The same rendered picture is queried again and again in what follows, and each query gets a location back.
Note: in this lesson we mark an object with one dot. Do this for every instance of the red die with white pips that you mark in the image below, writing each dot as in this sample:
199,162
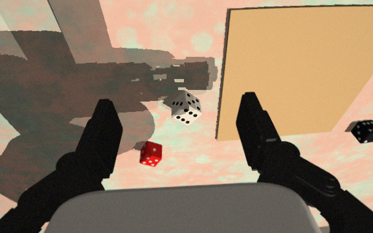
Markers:
151,154

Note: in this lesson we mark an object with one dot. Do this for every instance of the black die with white pips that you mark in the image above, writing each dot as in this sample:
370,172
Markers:
363,131

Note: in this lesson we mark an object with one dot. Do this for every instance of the tan flat mat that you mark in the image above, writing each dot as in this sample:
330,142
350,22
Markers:
306,64

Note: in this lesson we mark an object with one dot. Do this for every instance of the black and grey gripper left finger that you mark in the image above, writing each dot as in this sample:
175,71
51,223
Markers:
76,173

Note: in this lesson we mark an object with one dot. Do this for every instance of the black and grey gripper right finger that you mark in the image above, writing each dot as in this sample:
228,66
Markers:
279,162

